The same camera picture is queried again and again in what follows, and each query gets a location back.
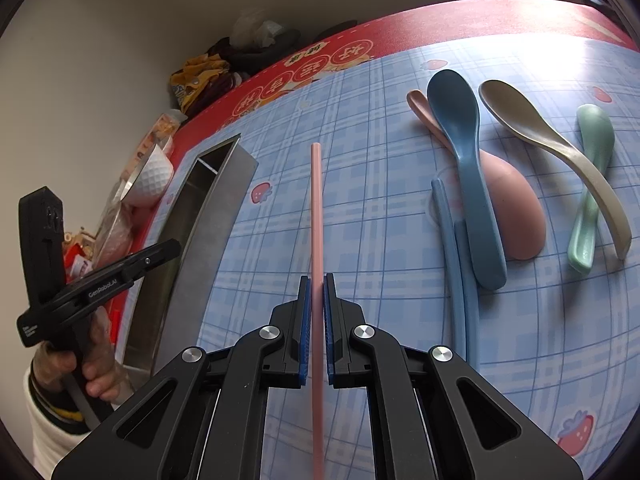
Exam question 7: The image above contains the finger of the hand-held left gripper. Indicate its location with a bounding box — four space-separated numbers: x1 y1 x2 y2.
119 239 182 282

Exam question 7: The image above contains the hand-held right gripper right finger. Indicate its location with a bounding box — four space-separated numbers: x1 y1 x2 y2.
322 272 583 480

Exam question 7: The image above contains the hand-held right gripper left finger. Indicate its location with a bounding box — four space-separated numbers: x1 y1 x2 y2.
52 275 313 480

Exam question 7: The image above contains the stainless steel utensil tray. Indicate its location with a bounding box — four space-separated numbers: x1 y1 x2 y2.
122 134 260 378

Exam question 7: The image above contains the pink chopstick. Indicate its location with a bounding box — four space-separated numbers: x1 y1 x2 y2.
310 142 328 478

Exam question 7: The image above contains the blue chopstick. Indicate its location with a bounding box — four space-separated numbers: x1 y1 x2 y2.
452 220 482 361
431 178 468 356

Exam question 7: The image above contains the pink spoon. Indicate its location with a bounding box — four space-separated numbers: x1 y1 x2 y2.
406 89 547 261

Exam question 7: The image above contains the blue spoon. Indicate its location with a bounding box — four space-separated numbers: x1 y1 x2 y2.
426 69 508 291

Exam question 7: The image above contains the beige spoon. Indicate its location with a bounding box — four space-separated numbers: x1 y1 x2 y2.
478 80 632 261

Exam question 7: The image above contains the green spoon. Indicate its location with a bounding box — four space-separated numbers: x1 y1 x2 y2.
567 103 616 276

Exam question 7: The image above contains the person's left forearm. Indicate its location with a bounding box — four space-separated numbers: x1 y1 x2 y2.
22 360 101 480

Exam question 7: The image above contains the person's left hand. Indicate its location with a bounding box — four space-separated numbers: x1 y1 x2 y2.
31 305 135 403

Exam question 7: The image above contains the red snack packet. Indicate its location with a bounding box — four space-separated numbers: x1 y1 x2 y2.
62 240 98 281

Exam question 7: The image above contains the large plastic-covered bowl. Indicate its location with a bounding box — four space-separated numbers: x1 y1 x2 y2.
92 180 136 261

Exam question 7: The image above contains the white dimpled bowl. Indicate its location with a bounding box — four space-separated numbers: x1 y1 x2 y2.
120 142 175 208

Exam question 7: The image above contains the pastel tissue packet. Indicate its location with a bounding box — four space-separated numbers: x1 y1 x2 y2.
131 110 188 171

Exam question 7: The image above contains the yellow printed cloth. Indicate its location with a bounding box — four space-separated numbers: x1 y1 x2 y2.
169 54 232 113

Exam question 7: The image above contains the dark maroon cloth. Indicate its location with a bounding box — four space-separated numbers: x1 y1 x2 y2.
207 35 246 93

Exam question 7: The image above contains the white plastic bag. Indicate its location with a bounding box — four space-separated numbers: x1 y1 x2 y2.
230 7 286 51

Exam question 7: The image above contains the black pressure cooker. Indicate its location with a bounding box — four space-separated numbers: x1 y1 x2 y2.
582 0 618 18

